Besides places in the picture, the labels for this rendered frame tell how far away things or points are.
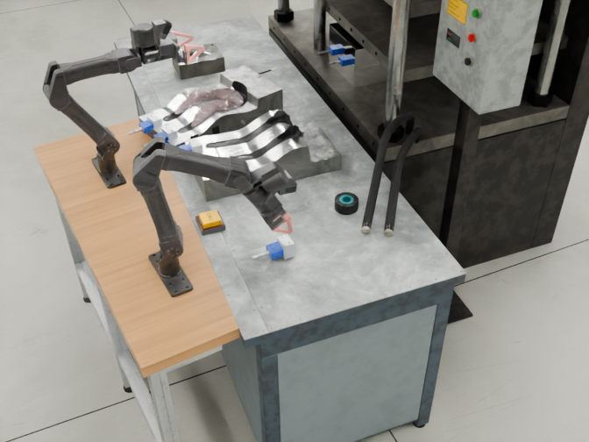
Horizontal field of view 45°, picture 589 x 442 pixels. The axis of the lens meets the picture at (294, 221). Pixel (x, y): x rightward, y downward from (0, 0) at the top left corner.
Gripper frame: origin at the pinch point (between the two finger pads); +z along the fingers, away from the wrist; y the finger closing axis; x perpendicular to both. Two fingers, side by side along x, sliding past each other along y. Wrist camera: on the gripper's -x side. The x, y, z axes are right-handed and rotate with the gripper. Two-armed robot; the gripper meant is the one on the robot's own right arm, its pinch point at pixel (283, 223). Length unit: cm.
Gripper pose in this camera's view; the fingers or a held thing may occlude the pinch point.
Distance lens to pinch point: 210.7
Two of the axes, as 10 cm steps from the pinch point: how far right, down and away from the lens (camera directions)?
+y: -4.2, -5.7, 7.1
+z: 4.8, 5.2, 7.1
